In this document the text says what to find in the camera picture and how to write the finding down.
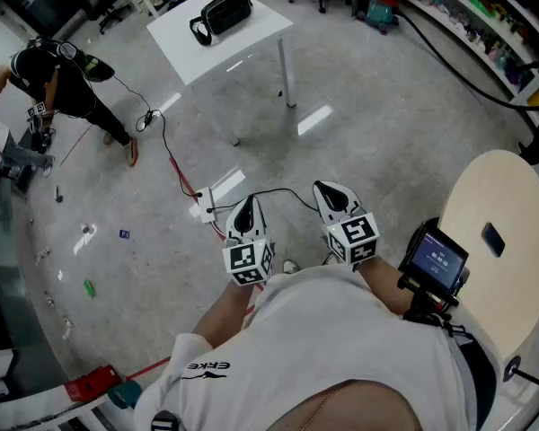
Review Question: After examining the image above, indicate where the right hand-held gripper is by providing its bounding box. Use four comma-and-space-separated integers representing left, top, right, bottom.
313, 180, 381, 272

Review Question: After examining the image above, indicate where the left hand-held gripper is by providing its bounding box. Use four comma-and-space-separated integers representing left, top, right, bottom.
222, 195, 276, 286

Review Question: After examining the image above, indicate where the person's right forearm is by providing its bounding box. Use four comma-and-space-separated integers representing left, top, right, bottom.
357, 254, 419, 318

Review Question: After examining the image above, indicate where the person's left forearm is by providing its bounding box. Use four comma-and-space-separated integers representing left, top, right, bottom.
190, 280, 258, 339

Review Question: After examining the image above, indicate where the white power strip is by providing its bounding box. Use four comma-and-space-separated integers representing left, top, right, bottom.
196, 187, 216, 224

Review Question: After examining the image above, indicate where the black chest-mounted screen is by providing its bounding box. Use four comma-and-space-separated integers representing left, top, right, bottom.
397, 216, 472, 322

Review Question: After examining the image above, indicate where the person's white t-shirt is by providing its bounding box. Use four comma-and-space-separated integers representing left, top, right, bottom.
134, 265, 499, 431

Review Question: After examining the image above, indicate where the black phone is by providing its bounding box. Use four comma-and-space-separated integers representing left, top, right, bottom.
482, 222, 507, 259

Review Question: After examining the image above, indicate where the round wooden table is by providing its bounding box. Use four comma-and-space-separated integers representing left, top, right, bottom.
439, 149, 539, 363

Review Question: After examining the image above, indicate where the white rectangular table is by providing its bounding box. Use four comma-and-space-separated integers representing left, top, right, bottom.
146, 0, 296, 147

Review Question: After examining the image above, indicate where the teal and red vacuum cleaner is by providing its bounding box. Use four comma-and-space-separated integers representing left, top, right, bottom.
357, 0, 401, 33

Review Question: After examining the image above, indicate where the teal cup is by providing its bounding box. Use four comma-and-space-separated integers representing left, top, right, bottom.
107, 380, 143, 410

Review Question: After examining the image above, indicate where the red box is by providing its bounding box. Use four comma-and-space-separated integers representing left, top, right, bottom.
64, 365, 120, 401

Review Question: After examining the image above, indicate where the white storage shelf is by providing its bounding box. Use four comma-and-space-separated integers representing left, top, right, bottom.
403, 0, 539, 120

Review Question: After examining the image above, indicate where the white rack shelf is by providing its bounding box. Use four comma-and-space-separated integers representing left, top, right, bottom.
0, 347, 109, 431

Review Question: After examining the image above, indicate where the black power cable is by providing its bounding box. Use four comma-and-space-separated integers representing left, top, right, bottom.
206, 188, 324, 217
111, 72, 199, 198

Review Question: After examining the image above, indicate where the black vacuum hose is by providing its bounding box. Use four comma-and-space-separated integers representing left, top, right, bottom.
394, 9, 539, 111

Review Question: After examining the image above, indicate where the gold necklace chain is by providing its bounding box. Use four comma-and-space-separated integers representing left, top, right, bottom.
296, 382, 349, 431

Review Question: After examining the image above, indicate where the black strap buckle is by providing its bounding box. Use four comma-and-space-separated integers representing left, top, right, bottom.
151, 410, 179, 431

